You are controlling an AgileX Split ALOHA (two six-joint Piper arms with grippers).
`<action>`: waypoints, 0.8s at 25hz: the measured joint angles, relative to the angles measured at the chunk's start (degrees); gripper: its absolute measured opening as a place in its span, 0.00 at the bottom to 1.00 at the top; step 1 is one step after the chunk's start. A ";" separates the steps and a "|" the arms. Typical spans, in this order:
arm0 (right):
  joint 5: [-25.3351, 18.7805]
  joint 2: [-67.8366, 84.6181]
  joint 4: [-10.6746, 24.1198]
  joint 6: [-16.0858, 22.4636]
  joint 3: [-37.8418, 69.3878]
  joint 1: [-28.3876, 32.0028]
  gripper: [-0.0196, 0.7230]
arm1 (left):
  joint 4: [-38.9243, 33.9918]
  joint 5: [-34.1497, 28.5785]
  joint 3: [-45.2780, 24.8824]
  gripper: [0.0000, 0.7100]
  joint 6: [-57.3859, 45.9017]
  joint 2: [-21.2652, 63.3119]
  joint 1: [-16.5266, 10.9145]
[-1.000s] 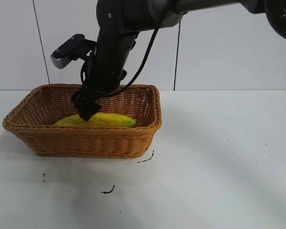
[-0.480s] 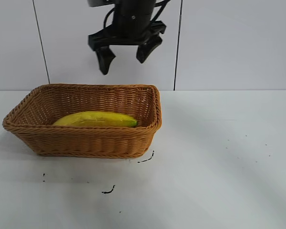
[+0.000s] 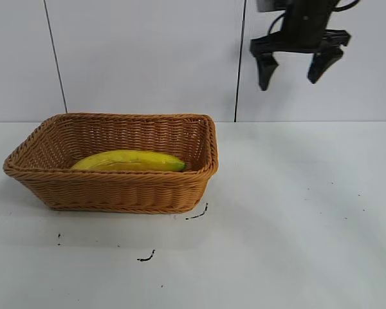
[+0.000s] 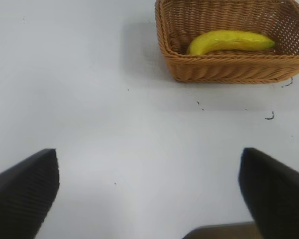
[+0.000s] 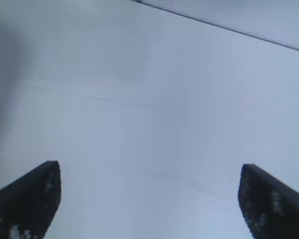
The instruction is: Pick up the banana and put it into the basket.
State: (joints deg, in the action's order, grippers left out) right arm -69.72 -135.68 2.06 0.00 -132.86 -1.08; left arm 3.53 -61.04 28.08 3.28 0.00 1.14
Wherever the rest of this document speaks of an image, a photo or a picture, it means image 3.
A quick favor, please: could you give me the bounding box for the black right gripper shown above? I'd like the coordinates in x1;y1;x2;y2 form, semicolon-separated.
250;0;353;92

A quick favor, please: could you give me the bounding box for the yellow banana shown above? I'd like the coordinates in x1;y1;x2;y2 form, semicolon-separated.
69;149;187;173

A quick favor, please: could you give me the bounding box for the woven tan wicker basket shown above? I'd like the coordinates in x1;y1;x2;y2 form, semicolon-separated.
2;112;219;214

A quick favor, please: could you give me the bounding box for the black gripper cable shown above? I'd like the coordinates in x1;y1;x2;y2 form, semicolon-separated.
267;12;286;36
333;0;363;11

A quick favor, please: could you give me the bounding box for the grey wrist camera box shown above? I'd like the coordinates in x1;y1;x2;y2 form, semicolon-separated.
255;0;278;13

